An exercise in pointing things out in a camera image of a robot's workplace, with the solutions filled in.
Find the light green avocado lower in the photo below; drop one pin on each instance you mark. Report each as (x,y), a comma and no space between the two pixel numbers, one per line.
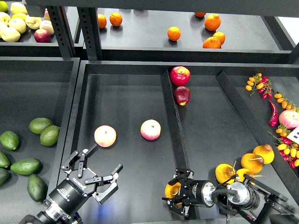
(49,136)

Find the avocado at edge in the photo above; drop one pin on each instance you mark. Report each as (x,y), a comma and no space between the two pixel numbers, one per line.
(4,175)
(4,161)

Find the black tray divider right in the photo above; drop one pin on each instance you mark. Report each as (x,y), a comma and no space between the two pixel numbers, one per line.
(255,113)

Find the orange right small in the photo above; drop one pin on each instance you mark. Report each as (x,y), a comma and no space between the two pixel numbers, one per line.
(221,36)

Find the green avocado far left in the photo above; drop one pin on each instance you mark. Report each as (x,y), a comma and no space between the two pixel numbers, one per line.
(9,140)

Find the black middle tray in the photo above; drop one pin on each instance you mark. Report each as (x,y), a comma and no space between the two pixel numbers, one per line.
(124,95)

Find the red chili pepper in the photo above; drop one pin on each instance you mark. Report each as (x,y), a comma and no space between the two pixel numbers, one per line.
(274,114)

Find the cherry tomato bunch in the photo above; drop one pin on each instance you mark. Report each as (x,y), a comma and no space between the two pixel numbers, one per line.
(287,148)
(260,84)

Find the black tray divider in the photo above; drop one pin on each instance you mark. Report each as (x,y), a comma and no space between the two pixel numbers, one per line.
(255,113)
(174,122)

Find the pink apple right edge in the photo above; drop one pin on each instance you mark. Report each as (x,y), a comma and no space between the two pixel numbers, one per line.
(289,118)

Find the pink apple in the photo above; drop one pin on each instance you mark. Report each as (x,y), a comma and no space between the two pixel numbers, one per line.
(105,136)
(150,129)

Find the orange front right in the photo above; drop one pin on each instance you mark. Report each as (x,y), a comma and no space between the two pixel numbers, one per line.
(212,43)

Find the upper cherry tomato bunch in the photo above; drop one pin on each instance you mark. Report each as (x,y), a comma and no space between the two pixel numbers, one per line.
(260,84)

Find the dark green avocado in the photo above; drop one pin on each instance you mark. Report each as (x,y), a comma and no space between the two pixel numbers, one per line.
(37,188)

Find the pale peach on shelf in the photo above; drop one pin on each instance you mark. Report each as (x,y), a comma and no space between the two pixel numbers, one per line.
(47,25)

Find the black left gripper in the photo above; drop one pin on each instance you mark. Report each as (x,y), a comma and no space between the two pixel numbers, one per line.
(72,193)

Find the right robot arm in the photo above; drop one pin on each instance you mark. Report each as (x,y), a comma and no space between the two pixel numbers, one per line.
(250,199)

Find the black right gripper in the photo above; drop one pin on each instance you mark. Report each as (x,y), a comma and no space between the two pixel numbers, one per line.
(192,192)

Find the bright red apple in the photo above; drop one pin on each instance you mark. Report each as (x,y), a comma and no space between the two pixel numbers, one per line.
(180,76)

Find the pink apple left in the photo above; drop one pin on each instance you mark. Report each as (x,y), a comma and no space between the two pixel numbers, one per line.
(105,136)

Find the orange partly behind post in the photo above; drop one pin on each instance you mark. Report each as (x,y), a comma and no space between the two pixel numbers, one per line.
(102,21)

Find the left black shelf post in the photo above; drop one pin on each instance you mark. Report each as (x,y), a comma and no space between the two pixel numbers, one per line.
(62,30)

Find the lower cherry tomato bunch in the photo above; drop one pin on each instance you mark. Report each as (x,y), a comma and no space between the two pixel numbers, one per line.
(287,148)

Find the dark red apple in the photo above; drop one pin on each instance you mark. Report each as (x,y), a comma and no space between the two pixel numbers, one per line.
(182,95)

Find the orange centre shelf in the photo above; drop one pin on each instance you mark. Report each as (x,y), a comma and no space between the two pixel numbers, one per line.
(174,33)

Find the black shelf post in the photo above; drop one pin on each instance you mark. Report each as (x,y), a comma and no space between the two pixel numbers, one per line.
(62,30)
(88,19)

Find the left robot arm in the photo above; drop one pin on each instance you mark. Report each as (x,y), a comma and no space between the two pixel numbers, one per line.
(51,216)

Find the light green avocado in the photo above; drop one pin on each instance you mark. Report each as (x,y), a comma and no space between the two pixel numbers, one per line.
(49,136)
(38,125)

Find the black tray divider centre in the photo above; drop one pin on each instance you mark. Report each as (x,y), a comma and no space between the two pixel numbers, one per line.
(174,122)

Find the pink apple centre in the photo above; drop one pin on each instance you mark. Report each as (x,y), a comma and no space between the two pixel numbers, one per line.
(150,129)

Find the green avocado lying flat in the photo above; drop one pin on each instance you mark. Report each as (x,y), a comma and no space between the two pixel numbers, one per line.
(27,166)

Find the black tray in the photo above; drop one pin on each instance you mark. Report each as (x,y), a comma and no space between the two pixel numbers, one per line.
(37,87)
(124,95)

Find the light green avocado upper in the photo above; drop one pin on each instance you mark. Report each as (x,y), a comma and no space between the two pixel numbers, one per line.
(38,125)

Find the black left tray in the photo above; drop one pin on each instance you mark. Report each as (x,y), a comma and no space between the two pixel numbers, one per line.
(37,87)

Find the right black shelf post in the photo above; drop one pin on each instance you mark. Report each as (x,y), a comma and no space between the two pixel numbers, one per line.
(88,19)

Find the red apple on shelf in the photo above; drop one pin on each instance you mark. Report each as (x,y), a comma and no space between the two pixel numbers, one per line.
(42,36)

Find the white label card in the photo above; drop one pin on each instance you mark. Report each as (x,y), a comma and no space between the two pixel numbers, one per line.
(294,135)

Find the avocado at lower left edge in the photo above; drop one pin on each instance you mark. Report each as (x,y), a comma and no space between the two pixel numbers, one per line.
(4,175)

